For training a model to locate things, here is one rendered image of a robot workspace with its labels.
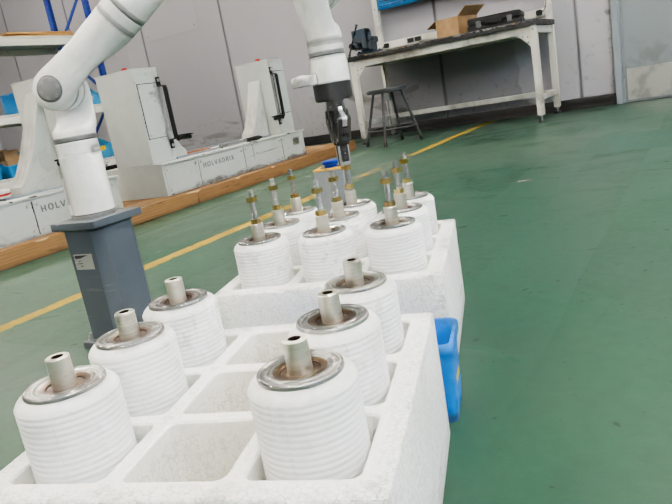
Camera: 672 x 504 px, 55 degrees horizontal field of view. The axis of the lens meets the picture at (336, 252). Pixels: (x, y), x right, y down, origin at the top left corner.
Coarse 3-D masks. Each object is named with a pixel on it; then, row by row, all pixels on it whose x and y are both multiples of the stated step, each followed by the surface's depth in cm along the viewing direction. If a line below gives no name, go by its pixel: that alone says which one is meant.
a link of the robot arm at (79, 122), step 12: (84, 84) 141; (84, 96) 142; (72, 108) 141; (84, 108) 143; (60, 120) 143; (72, 120) 142; (84, 120) 142; (60, 132) 139; (72, 132) 139; (84, 132) 140
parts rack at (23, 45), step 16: (48, 0) 662; (48, 16) 664; (0, 48) 609; (16, 48) 625; (32, 48) 643; (48, 48) 662; (96, 112) 642; (0, 128) 615; (96, 128) 681; (112, 160) 657
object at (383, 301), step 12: (384, 288) 74; (396, 288) 77; (348, 300) 73; (360, 300) 73; (372, 300) 73; (384, 300) 74; (396, 300) 76; (384, 312) 74; (396, 312) 76; (384, 324) 74; (396, 324) 75; (384, 336) 74; (396, 336) 76; (396, 348) 76
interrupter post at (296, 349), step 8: (288, 336) 55; (296, 336) 55; (304, 336) 54; (288, 344) 53; (296, 344) 53; (304, 344) 54; (288, 352) 54; (296, 352) 53; (304, 352) 54; (288, 360) 54; (296, 360) 54; (304, 360) 54; (288, 368) 54; (296, 368) 54; (304, 368) 54; (312, 368) 55; (296, 376) 54
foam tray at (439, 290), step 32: (448, 224) 131; (448, 256) 113; (224, 288) 113; (256, 288) 109; (288, 288) 106; (320, 288) 104; (416, 288) 100; (448, 288) 107; (224, 320) 110; (256, 320) 108; (288, 320) 107
